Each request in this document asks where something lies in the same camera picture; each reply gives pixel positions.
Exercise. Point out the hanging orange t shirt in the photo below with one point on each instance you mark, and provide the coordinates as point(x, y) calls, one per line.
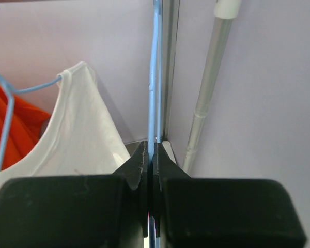
point(26, 124)

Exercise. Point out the white clothes rack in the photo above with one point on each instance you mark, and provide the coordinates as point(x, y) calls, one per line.
point(225, 12)

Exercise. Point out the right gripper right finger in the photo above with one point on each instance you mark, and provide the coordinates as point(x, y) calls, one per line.
point(220, 212)

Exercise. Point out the hanging white tank top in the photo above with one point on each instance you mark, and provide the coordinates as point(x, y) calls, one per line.
point(81, 137)

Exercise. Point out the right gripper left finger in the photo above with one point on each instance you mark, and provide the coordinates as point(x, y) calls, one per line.
point(78, 211)

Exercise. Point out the blue wire hanger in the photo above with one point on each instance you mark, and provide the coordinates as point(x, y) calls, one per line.
point(10, 91)
point(155, 86)

